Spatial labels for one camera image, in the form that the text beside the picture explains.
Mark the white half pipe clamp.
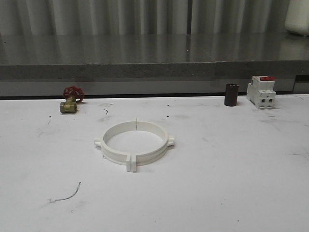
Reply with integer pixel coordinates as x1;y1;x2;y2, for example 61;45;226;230
94;119;137;172
129;120;175;172

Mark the grey stone countertop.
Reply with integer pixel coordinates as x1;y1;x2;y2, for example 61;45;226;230
0;33;309;82

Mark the brass valve red handle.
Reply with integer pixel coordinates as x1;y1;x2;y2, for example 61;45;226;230
59;86;84;114

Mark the dark brown cylindrical coupling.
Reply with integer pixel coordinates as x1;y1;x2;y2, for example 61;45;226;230
224;83;239;107

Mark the white container on counter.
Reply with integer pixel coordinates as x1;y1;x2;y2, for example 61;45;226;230
285;0;309;36

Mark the white circuit breaker red switch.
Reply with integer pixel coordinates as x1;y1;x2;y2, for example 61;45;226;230
246;76;276;109

